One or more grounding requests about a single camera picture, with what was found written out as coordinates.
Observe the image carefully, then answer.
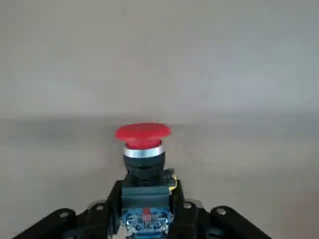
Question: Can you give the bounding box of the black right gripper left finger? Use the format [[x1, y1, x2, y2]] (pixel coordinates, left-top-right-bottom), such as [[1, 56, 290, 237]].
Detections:
[[11, 180, 124, 239]]

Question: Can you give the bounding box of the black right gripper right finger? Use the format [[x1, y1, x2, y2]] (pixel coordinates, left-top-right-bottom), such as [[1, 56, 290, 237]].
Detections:
[[171, 179, 273, 239]]

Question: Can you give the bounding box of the red mushroom push button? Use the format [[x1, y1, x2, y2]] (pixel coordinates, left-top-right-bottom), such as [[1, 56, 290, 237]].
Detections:
[[114, 122, 178, 238]]

